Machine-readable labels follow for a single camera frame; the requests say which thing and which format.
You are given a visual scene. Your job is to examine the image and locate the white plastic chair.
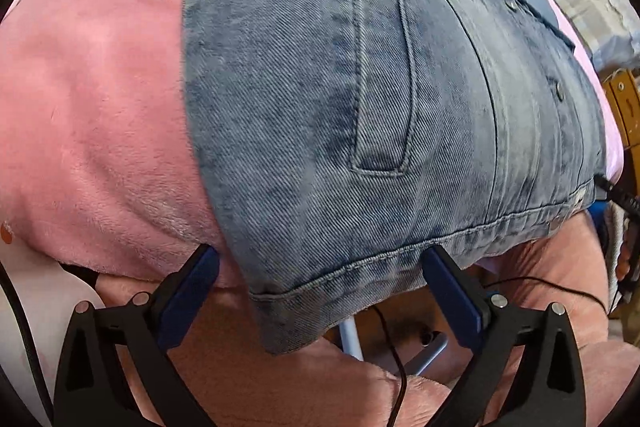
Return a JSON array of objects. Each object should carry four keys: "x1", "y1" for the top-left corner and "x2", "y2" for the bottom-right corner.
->
[{"x1": 0, "y1": 237, "x2": 101, "y2": 408}]

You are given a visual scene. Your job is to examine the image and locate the blue denim jacket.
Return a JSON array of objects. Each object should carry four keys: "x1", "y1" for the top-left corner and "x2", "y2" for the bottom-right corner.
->
[{"x1": 182, "y1": 0, "x2": 608, "y2": 355}]

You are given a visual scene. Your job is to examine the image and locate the yellow wooden drawer cabinet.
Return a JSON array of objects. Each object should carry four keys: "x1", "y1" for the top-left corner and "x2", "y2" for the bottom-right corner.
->
[{"x1": 602, "y1": 69, "x2": 640, "y2": 208}]

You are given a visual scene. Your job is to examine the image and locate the light blue metal pole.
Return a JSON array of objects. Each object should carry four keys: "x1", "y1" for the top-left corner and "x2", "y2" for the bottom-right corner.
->
[{"x1": 340, "y1": 319, "x2": 362, "y2": 362}]

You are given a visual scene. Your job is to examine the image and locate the black cable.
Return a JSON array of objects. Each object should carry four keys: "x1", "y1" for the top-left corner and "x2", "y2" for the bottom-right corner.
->
[{"x1": 367, "y1": 304, "x2": 408, "y2": 427}]

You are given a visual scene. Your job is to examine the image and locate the person's pink fleece trousers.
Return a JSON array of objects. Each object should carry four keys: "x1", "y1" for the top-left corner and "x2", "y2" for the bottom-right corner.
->
[{"x1": 95, "y1": 212, "x2": 626, "y2": 427}]

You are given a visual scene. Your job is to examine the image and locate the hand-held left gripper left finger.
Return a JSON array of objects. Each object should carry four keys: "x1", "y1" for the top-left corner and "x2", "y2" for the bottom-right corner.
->
[{"x1": 52, "y1": 243, "x2": 221, "y2": 427}]

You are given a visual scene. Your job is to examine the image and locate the pink fleece bed blanket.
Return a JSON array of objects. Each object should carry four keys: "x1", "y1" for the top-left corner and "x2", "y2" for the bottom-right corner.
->
[{"x1": 0, "y1": 0, "x2": 626, "y2": 283}]

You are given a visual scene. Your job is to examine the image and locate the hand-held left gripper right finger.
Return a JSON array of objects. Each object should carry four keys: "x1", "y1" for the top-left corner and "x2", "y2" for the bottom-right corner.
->
[{"x1": 422, "y1": 243, "x2": 587, "y2": 427}]

